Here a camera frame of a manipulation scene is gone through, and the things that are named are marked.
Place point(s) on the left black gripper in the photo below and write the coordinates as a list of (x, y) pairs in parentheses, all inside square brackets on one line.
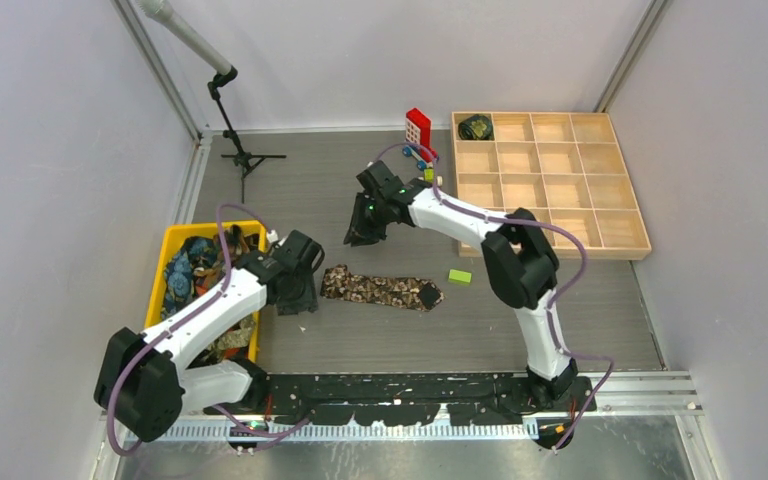
[(306, 302)]

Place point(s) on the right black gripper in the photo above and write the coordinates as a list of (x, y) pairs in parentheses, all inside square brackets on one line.
[(359, 232)]

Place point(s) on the green toy block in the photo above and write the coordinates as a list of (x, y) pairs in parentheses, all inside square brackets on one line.
[(459, 277)]

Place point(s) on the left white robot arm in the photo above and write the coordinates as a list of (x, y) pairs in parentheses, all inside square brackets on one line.
[(148, 379)]

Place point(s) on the rolled dark green tie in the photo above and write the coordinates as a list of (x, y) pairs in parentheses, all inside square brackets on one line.
[(476, 127)]

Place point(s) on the yellow plastic bin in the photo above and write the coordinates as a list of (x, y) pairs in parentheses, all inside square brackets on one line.
[(159, 291)]

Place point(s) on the red white toy block tower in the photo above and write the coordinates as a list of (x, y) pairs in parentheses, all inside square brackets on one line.
[(418, 138)]

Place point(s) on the black microphone stand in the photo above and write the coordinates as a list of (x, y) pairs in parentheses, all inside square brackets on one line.
[(242, 158)]

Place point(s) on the brown floral tie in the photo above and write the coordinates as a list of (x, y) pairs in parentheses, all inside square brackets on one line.
[(409, 293)]

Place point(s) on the grey microphone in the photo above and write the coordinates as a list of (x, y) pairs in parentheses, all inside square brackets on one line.
[(162, 12)]

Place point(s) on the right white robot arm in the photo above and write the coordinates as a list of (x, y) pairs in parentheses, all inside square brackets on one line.
[(520, 262)]

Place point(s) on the pile of ties in bin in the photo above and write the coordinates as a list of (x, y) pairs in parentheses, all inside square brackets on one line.
[(192, 265)]

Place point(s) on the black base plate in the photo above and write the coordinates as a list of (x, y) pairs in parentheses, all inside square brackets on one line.
[(469, 399)]

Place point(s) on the wooden compartment tray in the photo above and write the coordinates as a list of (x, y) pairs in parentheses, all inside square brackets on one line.
[(567, 168)]

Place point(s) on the aluminium frame rail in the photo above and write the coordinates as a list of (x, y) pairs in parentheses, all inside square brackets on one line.
[(660, 391)]

